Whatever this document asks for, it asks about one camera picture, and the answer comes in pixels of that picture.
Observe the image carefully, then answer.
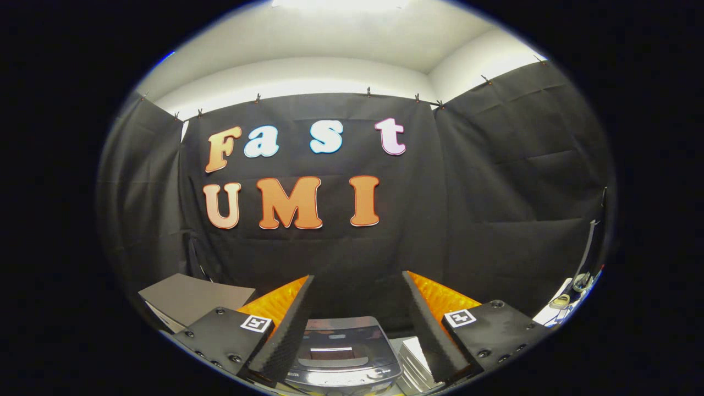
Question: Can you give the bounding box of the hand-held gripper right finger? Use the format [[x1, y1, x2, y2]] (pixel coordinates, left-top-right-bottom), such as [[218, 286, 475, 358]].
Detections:
[[401, 271, 556, 387]]

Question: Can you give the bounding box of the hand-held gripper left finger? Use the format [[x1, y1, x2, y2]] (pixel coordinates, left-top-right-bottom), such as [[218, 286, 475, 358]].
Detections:
[[173, 275, 316, 386]]

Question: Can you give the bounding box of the dark grey washing machine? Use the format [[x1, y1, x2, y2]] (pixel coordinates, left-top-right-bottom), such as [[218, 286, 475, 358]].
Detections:
[[283, 316, 405, 395]]

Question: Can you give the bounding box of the stack of white boards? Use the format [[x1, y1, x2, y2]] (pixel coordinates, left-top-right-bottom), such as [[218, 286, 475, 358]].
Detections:
[[395, 337, 442, 394]]

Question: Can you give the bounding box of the grey side table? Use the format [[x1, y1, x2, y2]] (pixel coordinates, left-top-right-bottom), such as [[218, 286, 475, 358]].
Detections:
[[137, 273, 257, 333]]

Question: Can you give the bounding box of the white cluttered table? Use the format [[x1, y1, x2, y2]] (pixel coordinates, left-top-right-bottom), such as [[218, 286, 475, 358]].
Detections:
[[532, 269, 603, 328]]

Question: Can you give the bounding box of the row of backdrop clips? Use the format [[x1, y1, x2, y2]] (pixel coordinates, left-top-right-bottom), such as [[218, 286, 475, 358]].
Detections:
[[140, 54, 548, 120]]

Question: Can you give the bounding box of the ceiling light panel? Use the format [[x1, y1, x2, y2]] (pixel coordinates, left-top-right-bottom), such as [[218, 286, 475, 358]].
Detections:
[[269, 0, 413, 12]]

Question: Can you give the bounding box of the black hanging strap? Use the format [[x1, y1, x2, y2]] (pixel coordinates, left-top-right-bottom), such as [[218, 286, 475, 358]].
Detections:
[[575, 187, 608, 287]]

